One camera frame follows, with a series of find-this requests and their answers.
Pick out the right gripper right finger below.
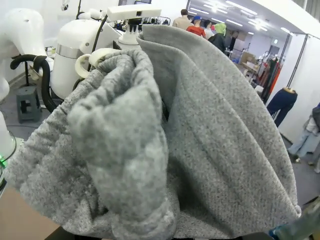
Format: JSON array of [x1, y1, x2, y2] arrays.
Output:
[[174, 230, 274, 240]]

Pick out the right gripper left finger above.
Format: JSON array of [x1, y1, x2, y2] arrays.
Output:
[[45, 225, 84, 240]]

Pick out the grey training pants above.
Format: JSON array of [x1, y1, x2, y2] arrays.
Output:
[[3, 24, 302, 240]]

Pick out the navy pants mannequin legs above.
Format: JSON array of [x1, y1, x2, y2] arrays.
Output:
[[265, 86, 299, 129]]

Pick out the person in light jeans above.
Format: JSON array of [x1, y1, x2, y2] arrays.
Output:
[[287, 102, 320, 174]]

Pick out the grey plastic stool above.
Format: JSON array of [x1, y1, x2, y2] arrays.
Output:
[[15, 85, 43, 124]]

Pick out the rack of colourful clothes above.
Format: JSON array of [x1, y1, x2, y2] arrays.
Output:
[[254, 55, 284, 101]]

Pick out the stacked cardboard boxes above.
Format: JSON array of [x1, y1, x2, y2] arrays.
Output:
[[239, 50, 260, 67]]

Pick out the mannequin in white shirt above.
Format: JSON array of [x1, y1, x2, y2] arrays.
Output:
[[203, 20, 216, 39]]

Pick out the mannequin in green hood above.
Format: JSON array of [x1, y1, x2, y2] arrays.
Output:
[[208, 22, 227, 51]]

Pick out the mannequin in red hoodie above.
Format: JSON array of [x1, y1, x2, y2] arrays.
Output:
[[185, 15, 207, 37]]

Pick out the mannequin in beige shirt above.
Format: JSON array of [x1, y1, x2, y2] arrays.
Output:
[[172, 8, 194, 31]]

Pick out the rack of dark clothes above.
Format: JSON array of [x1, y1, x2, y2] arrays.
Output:
[[143, 15, 174, 27]]

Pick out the black left arm hose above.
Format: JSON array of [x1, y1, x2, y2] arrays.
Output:
[[9, 54, 60, 114]]

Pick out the white printed cable guide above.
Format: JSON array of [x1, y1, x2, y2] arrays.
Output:
[[74, 47, 119, 79]]

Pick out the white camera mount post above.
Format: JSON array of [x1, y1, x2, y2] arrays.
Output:
[[117, 19, 141, 46]]

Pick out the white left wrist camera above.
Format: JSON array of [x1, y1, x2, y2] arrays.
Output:
[[106, 4, 163, 21]]

